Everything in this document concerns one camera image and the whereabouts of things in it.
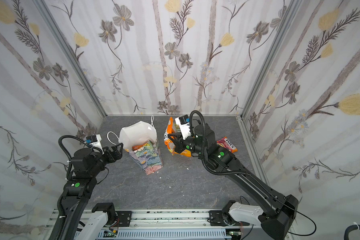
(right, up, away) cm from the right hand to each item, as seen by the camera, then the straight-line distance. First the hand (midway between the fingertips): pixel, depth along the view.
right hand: (164, 133), depth 60 cm
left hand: (-27, -4, +12) cm, 30 cm away
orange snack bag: (-24, -10, +33) cm, 42 cm away
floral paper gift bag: (-20, -5, +33) cm, 39 cm away
